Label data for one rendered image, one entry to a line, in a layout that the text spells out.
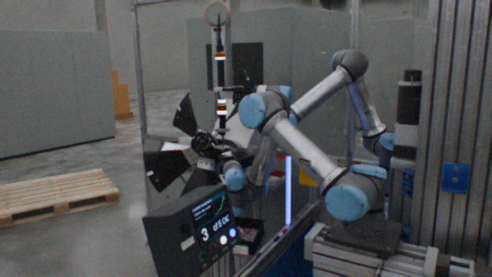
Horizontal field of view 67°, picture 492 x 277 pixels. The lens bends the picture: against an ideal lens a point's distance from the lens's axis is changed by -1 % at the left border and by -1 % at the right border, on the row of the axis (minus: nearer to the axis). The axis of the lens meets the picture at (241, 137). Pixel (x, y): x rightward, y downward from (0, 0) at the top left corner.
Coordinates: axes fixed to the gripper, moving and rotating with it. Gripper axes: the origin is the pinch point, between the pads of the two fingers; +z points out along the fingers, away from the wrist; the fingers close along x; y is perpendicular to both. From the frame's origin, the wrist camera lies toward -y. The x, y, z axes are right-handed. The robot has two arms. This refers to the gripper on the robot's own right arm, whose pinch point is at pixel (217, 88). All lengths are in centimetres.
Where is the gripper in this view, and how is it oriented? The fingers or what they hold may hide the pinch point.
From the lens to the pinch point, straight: 180.3
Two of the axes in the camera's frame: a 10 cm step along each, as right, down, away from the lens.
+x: 3.5, -2.1, 9.1
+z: -9.3, -0.7, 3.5
